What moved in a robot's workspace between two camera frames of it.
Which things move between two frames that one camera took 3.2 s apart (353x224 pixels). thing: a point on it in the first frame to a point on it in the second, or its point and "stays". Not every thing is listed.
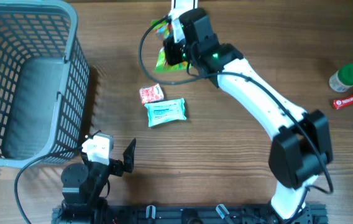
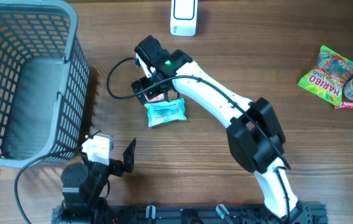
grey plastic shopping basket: [33, 82] stays
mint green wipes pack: [165, 112] stays
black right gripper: [171, 57] to [143, 83]
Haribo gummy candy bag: [163, 28] to [327, 79]
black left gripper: [117, 168] stays
